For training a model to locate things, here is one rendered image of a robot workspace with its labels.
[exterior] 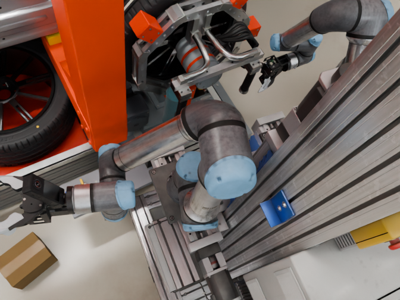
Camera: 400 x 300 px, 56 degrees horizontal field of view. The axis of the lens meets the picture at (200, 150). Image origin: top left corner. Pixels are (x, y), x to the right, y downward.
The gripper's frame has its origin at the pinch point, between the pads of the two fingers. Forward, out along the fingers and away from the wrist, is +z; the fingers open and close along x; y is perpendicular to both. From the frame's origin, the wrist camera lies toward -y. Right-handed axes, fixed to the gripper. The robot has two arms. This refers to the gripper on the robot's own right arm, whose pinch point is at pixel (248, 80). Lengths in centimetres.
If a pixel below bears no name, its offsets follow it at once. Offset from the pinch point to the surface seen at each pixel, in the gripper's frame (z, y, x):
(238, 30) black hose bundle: 4.2, 21.2, -12.1
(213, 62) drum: 14.3, 7.7, -10.2
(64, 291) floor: 111, -83, 34
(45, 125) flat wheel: 86, -33, -32
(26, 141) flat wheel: 96, -33, -29
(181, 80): 35.3, 17.4, -1.9
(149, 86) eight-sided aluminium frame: 38.5, -10.3, -20.4
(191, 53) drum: 20.8, 7.9, -17.3
